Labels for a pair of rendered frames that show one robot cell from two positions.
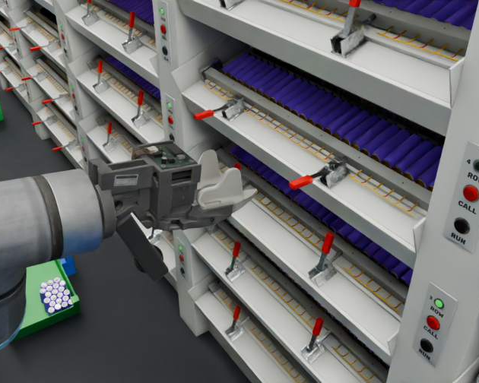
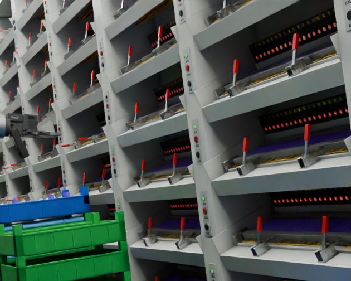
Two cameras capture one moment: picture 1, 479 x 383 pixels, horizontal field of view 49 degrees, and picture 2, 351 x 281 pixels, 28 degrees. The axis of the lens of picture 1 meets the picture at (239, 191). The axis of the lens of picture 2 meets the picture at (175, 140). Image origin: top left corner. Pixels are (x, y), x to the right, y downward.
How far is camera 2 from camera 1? 2.28 m
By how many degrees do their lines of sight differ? 38
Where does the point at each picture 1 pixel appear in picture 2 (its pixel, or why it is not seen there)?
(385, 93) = (96, 96)
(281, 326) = not seen: hidden behind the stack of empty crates
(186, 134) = (69, 175)
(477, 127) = (105, 87)
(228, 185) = (48, 126)
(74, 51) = (35, 185)
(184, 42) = (66, 131)
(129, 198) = (15, 124)
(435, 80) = not seen: hidden behind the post
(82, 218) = (0, 120)
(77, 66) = (37, 194)
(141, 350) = not seen: outside the picture
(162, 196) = (24, 122)
